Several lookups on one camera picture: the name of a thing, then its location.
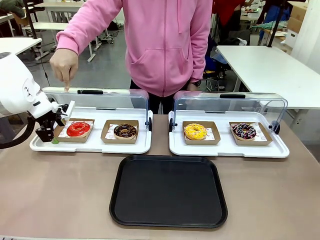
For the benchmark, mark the black plastic serving tray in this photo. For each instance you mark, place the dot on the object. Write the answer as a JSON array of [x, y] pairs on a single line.
[[167, 190]]

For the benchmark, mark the person in red top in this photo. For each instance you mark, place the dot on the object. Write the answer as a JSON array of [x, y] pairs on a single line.
[[227, 10]]

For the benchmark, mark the person in blue top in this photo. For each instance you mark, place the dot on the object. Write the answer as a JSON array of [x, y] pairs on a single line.
[[275, 12]]

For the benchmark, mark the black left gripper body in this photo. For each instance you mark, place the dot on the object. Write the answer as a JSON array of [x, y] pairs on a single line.
[[47, 121]]

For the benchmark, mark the person right hand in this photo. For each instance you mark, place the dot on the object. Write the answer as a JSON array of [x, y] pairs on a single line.
[[63, 65]]

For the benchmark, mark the white printed paper liner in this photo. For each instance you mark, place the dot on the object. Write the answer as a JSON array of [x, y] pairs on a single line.
[[210, 135], [260, 136], [63, 132], [109, 135]]

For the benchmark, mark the white Franka left arm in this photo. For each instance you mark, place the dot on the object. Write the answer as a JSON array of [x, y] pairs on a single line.
[[17, 85]]

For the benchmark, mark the large white table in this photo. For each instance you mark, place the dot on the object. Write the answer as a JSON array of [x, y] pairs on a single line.
[[262, 67]]

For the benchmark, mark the brown cardboard food tray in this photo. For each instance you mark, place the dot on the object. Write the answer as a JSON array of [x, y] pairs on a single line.
[[62, 138], [265, 141], [107, 141], [200, 142]]

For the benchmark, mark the person in pink hoodie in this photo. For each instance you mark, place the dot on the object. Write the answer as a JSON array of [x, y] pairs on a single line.
[[165, 50]]

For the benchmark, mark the clear plastic dome lid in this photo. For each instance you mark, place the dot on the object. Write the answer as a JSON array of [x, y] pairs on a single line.
[[112, 101], [212, 104]]

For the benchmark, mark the black wristwatch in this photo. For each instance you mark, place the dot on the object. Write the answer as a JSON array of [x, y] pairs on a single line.
[[198, 83]]

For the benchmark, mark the white display tray base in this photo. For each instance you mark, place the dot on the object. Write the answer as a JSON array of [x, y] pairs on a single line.
[[95, 147], [225, 150]]

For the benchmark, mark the white storage box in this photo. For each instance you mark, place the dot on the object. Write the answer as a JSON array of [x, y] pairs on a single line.
[[291, 37]]

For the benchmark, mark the grey metal stool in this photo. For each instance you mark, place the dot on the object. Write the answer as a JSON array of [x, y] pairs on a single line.
[[6, 127]]

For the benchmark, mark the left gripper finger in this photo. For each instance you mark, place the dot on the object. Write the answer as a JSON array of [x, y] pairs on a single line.
[[45, 135], [60, 122]]

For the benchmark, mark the black trousers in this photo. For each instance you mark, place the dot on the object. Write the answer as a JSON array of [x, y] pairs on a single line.
[[157, 105]]

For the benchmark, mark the red glazed donut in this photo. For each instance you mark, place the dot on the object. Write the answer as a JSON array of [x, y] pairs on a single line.
[[71, 131]]

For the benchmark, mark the black office chair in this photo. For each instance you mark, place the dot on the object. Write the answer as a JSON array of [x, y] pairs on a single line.
[[235, 35]]

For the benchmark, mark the dark purple sprinkled donut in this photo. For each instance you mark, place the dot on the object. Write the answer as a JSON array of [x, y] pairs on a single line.
[[237, 133]]

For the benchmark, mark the yellow glazed donut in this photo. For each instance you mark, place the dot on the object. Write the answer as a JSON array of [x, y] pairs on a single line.
[[190, 134]]

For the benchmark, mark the person left hand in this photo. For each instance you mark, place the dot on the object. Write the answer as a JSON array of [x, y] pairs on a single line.
[[192, 86]]

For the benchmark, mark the stacked brown cardboard boxes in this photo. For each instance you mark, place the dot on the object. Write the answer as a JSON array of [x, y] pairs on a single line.
[[297, 17]]

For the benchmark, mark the chocolate glazed donut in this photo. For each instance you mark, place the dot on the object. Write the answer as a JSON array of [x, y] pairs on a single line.
[[118, 133]]

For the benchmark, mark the black vertical pole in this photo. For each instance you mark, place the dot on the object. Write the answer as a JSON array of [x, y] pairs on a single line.
[[29, 20], [272, 37]]

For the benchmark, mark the person right forearm pink sleeve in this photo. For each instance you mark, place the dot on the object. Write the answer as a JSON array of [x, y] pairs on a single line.
[[80, 30]]

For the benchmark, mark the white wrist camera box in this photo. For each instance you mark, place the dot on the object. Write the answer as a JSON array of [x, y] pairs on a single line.
[[69, 109]]

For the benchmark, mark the small white table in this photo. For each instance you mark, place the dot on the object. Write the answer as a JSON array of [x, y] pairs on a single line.
[[20, 43]]

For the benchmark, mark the tall white desk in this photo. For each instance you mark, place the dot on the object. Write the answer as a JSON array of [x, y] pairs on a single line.
[[57, 5]]

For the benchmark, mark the low white desk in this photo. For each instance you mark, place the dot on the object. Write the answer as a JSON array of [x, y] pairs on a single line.
[[45, 25]]

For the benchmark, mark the person left forearm pink sleeve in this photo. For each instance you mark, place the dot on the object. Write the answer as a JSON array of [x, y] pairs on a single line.
[[201, 62]]

